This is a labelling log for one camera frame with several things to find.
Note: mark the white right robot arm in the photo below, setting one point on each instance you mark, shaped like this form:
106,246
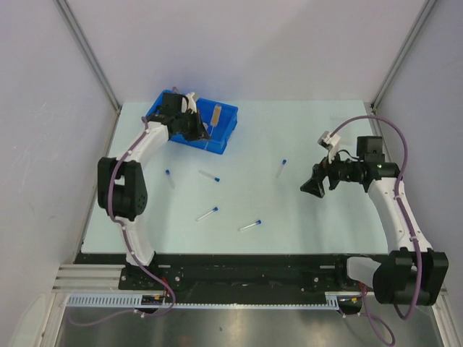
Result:
412,272

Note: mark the blue-capped test tube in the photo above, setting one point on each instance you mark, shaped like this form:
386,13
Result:
215,209
256,223
170,178
281,167
209,175

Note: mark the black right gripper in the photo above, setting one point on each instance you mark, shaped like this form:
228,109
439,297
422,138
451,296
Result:
315,184

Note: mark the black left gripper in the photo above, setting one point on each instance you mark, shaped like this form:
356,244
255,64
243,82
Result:
200,132

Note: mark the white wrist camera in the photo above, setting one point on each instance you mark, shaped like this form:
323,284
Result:
331,142
189,102

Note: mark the aluminium frame rail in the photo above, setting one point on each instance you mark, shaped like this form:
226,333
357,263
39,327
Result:
82,42
424,100

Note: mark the bristle test tube brush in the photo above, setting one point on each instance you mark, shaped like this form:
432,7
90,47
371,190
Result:
214,121

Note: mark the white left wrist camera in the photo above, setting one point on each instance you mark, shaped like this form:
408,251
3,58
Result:
189,102

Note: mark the slotted cable duct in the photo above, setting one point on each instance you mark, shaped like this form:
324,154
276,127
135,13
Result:
151,301

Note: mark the blue plastic bin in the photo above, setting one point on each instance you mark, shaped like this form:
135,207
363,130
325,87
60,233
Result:
169,103

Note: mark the aluminium frame rail left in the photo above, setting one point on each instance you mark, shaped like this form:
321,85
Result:
82,42

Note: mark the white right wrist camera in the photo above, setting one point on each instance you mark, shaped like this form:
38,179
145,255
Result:
331,142

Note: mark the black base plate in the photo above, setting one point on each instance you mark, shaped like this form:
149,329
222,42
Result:
259,278

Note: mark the aluminium frame rail right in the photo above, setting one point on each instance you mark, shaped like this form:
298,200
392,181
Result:
424,100

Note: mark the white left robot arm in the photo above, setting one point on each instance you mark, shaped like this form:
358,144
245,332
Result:
122,190

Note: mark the clear plastic test tube rack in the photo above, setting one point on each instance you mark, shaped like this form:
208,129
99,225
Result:
338,118

